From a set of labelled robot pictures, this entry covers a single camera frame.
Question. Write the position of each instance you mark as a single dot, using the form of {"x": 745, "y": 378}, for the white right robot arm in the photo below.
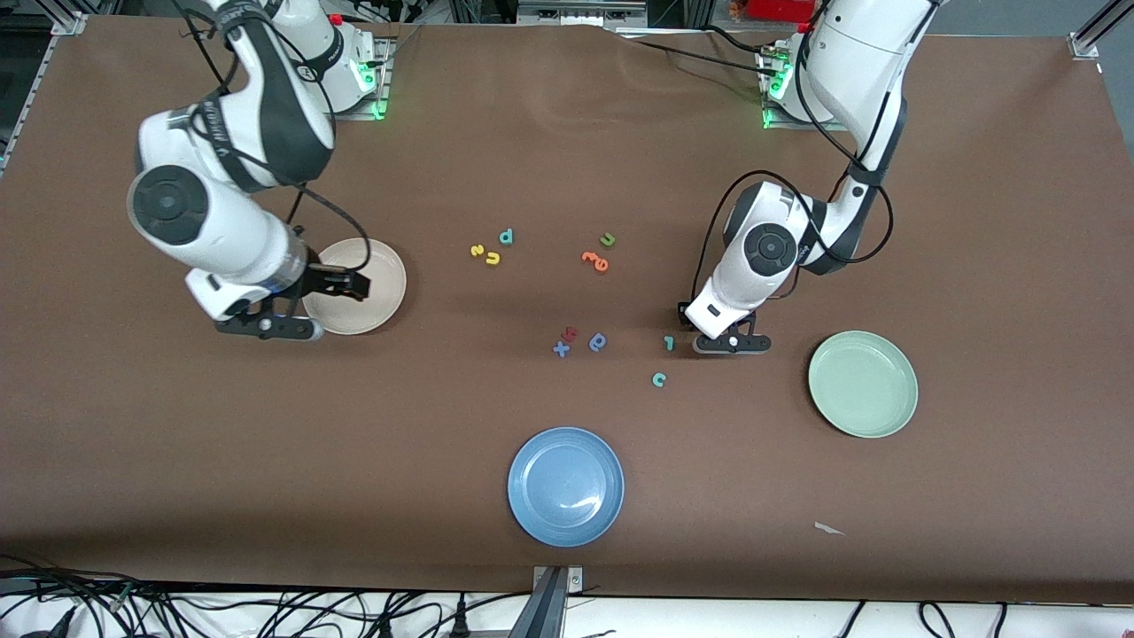
{"x": 204, "y": 213}

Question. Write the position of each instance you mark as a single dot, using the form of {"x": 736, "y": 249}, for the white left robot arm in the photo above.
{"x": 771, "y": 244}

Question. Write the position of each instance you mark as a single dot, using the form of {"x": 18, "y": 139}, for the beige round plate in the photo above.
{"x": 372, "y": 312}

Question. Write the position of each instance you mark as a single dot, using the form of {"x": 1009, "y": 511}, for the blue foam letter a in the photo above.
{"x": 598, "y": 342}

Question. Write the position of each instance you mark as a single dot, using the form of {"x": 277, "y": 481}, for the light green round plate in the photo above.
{"x": 862, "y": 384}

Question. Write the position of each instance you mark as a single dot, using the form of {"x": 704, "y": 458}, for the blue round plate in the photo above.
{"x": 565, "y": 486}

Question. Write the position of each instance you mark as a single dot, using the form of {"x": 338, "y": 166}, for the white paper scrap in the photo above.
{"x": 828, "y": 529}

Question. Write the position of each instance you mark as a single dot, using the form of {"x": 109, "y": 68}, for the red box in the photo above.
{"x": 780, "y": 9}

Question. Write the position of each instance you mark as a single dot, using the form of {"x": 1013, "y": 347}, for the grey metal box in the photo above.
{"x": 580, "y": 11}

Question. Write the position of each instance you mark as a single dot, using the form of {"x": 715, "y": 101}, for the black power plug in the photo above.
{"x": 461, "y": 623}

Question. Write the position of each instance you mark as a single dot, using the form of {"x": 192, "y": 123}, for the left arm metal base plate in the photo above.
{"x": 769, "y": 111}

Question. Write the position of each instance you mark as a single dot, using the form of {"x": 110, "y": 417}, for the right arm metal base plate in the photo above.
{"x": 386, "y": 62}

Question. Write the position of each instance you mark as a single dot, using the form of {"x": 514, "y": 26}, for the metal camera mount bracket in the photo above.
{"x": 554, "y": 589}

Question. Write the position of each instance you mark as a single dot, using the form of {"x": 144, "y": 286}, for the aluminium frame rail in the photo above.
{"x": 71, "y": 24}
{"x": 1085, "y": 42}

